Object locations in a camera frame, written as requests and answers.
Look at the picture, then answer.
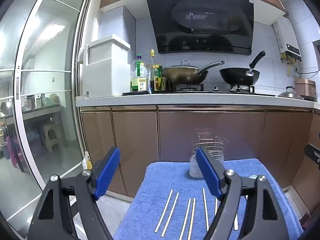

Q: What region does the pink plastic stool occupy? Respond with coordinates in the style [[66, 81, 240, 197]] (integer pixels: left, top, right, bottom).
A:
[[5, 136, 25, 168]]

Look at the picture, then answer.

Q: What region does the black gas stove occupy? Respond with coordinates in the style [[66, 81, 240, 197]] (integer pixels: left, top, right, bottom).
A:
[[122, 84, 278, 96]]

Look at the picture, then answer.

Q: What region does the sliding glass door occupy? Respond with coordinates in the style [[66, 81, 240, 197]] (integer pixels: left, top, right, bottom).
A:
[[0, 0, 92, 233]]

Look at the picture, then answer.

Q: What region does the white water heater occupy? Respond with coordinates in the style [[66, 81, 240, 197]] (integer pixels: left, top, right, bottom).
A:
[[273, 16, 303, 62]]

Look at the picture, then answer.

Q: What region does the cluttered side table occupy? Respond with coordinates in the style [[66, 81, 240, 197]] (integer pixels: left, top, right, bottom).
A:
[[21, 94, 63, 120]]

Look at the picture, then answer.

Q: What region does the steel pot lid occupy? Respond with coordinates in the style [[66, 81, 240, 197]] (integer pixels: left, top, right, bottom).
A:
[[278, 86, 304, 100]]

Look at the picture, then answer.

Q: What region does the blue fluffy towel mat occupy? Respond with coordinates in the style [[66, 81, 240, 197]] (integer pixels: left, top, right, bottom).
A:
[[114, 158, 304, 240]]

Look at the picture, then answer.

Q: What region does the white stacked storage box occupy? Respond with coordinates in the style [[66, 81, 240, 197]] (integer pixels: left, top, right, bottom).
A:
[[84, 34, 131, 98]]

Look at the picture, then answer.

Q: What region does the black range hood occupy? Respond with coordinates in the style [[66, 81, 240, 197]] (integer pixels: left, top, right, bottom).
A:
[[145, 0, 255, 56]]

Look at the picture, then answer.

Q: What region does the glass wok lid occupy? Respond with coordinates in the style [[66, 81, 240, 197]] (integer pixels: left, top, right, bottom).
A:
[[163, 60, 200, 70]]

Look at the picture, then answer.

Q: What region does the golden wok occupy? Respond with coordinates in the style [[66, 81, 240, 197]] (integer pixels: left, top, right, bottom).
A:
[[162, 60, 225, 85]]

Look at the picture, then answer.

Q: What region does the black power cable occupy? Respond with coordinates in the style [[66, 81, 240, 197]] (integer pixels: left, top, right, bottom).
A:
[[294, 66, 320, 77]]

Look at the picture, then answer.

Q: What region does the dark sauce bottle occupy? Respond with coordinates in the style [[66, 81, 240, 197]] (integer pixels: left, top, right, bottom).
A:
[[151, 65, 166, 92]]

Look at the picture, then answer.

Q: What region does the clear plastic utensil holder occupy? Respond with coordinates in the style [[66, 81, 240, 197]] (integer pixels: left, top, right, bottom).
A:
[[189, 128, 225, 180]]

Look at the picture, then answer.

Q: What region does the large cooking oil bottle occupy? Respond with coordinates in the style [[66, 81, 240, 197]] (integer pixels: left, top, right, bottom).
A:
[[130, 54, 148, 92]]

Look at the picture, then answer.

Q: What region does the beige plastic stool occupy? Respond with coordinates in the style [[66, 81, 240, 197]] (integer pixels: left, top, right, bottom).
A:
[[40, 122, 62, 152]]

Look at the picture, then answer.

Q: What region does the black frying pan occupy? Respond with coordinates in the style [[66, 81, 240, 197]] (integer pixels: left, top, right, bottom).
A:
[[219, 50, 266, 85]]

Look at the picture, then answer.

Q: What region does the small yellow bottle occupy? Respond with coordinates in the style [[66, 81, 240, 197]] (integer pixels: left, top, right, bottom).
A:
[[82, 151, 92, 169]]

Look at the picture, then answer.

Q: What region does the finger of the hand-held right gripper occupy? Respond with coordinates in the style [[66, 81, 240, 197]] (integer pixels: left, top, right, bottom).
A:
[[304, 144, 320, 167]]

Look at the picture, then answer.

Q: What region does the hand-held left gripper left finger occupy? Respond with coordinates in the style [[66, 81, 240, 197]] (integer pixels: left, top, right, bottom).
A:
[[27, 146, 121, 240]]

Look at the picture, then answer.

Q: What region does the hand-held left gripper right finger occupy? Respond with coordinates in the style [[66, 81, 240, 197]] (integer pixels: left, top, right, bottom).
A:
[[196, 147, 285, 240]]

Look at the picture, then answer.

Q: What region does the copper rice cooker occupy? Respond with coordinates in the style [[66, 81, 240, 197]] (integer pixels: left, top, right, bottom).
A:
[[294, 78, 316, 101]]

